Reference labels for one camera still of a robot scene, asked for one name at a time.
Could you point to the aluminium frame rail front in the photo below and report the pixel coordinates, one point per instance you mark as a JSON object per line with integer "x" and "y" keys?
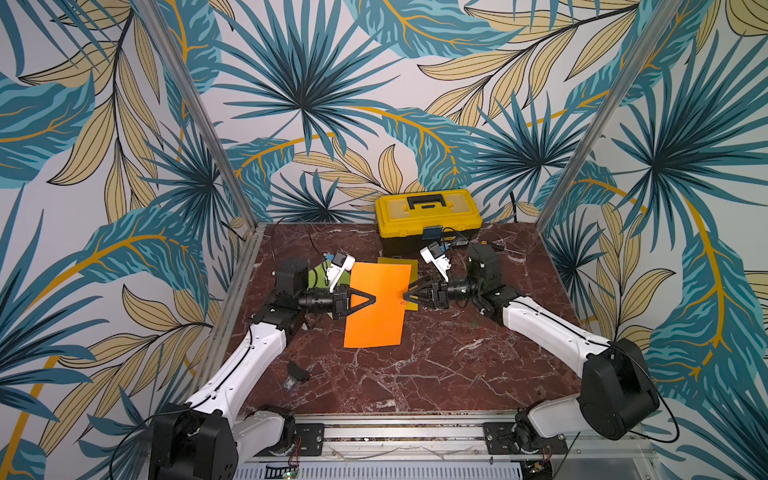
{"x": 448, "y": 446}

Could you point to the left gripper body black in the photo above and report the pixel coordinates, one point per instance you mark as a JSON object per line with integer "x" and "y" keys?
{"x": 318, "y": 300}

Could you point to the small black clip object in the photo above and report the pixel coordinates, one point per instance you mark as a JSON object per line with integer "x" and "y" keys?
{"x": 295, "y": 376}

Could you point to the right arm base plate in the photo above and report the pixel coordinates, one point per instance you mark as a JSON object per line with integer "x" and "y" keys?
{"x": 519, "y": 439}

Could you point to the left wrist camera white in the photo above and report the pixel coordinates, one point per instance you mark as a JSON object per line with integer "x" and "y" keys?
{"x": 338, "y": 265}

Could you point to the yellow black toolbox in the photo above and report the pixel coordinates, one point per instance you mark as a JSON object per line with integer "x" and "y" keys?
{"x": 409, "y": 222}

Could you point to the green paper sheet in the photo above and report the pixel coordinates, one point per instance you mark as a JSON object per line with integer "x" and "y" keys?
{"x": 317, "y": 277}

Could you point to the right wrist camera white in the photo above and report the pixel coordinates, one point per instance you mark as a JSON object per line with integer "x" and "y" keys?
{"x": 435, "y": 254}

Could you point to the left aluminium corner post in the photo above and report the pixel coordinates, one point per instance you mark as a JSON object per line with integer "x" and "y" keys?
{"x": 160, "y": 33}

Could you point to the right aluminium corner post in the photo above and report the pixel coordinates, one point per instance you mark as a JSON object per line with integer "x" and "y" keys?
{"x": 647, "y": 41}

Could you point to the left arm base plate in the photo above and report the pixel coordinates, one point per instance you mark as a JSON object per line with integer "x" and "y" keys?
{"x": 296, "y": 441}

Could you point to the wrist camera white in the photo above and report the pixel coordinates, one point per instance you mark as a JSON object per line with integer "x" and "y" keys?
{"x": 435, "y": 254}
{"x": 338, "y": 265}

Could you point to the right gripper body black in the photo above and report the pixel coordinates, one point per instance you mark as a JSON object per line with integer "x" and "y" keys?
{"x": 440, "y": 292}

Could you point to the yellow paper sheet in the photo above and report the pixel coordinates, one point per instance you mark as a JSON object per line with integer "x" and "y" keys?
{"x": 411, "y": 282}

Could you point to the aluminium corner post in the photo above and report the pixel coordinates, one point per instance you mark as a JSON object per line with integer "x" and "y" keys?
{"x": 647, "y": 41}
{"x": 160, "y": 33}

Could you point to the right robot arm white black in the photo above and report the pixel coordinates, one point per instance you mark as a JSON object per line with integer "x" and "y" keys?
{"x": 617, "y": 392}

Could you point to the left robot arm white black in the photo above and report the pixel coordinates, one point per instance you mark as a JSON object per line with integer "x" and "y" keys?
{"x": 203, "y": 438}

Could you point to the orange paper sheet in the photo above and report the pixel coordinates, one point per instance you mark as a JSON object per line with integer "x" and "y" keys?
{"x": 379, "y": 324}

